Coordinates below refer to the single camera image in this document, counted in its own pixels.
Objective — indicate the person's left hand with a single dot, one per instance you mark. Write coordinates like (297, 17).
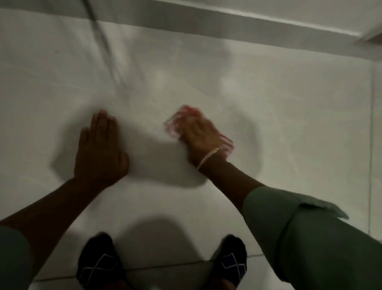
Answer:
(100, 158)

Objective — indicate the green shirt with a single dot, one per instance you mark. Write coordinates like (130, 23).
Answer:
(313, 245)

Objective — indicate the red white striped cloth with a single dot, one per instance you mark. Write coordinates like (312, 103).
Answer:
(174, 122)

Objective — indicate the person's right hand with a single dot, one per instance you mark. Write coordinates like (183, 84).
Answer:
(201, 140)

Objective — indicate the person's left forearm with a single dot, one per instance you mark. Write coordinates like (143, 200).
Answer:
(50, 215)

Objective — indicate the black patterned sock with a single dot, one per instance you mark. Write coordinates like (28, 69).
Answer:
(100, 266)
(231, 263)

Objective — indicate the person's right forearm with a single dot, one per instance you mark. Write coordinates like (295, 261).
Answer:
(229, 183)

